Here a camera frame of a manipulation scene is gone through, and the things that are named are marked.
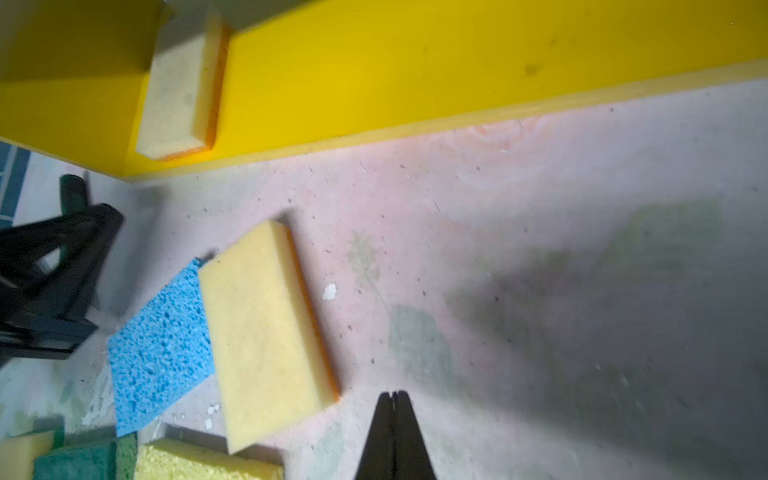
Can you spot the blue sponge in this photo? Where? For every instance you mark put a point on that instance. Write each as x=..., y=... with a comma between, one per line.
x=160, y=354

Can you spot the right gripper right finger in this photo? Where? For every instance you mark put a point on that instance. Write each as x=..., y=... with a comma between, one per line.
x=410, y=456

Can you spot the yellow shelf with coloured boards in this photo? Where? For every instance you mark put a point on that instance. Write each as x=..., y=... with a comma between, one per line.
x=322, y=75

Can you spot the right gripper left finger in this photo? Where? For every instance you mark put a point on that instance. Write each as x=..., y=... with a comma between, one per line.
x=377, y=458

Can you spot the bright yellow sponge upper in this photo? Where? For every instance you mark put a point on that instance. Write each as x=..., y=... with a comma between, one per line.
x=172, y=459

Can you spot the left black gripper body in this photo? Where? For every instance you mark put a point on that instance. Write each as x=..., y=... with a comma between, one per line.
x=26, y=333

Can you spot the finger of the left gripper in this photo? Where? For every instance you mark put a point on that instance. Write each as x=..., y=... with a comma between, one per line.
x=74, y=194
x=49, y=269

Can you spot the yellow sponge far left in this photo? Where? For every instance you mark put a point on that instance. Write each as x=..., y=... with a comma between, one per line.
x=18, y=453

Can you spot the green scouring pad sponge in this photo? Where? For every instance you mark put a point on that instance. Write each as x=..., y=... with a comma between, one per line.
x=113, y=458

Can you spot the pale yellow orange-backed sponge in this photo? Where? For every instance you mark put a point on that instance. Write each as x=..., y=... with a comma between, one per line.
x=180, y=111

